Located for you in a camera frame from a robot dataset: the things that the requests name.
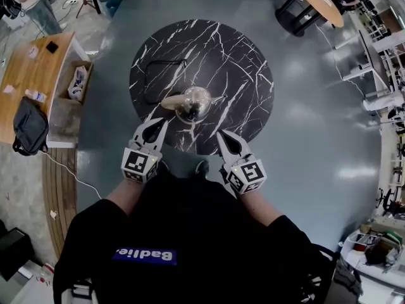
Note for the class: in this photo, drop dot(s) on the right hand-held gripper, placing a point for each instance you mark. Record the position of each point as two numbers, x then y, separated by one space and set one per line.
248 176

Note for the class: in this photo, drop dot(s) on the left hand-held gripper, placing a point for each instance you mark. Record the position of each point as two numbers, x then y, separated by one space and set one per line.
139 165

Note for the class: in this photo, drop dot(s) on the person's right forearm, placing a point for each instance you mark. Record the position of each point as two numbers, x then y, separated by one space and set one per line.
259 209

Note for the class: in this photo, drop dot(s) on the person's left forearm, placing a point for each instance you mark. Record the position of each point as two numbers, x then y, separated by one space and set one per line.
128 196

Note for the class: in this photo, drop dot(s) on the person's dark shoe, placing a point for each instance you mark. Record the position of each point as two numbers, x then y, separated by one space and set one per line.
202 168

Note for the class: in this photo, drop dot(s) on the white plastic bag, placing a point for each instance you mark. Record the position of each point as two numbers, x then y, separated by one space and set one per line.
77 84

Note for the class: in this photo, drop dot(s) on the person's black shirt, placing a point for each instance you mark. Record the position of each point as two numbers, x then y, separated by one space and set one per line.
190 239

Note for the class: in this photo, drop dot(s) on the cardboard box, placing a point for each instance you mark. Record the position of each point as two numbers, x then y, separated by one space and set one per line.
64 84

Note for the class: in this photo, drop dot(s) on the curved wooden slat platform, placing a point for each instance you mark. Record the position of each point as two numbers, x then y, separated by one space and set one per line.
60 201

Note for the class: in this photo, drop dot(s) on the black bag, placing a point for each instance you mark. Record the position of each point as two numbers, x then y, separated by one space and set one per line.
30 127

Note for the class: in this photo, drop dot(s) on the clear plastic bottle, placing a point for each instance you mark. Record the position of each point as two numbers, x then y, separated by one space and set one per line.
35 95

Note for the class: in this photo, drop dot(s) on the white paper scrap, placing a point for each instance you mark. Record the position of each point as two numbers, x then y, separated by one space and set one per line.
53 214

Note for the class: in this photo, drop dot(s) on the small black square object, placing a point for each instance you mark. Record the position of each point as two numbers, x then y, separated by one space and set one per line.
52 47

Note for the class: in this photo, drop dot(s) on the wooden desk with white side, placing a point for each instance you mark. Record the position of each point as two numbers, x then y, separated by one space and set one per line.
28 74

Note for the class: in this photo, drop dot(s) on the small white pink object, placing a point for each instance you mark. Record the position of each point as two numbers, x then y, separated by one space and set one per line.
32 52

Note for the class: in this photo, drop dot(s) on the pink paper scrap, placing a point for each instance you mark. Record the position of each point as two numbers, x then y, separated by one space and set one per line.
8 89

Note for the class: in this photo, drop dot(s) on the white power strip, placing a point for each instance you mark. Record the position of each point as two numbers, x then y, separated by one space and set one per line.
72 2

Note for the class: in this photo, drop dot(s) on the black office chair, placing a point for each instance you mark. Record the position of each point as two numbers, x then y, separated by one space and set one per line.
390 203

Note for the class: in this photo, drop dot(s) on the oval wooden table black legs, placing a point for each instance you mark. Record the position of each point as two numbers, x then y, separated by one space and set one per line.
319 2

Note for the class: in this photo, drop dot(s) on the white cluttered cart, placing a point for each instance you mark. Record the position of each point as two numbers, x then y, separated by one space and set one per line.
373 258

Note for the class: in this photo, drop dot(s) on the black box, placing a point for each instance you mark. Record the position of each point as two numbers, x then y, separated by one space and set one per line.
14 252

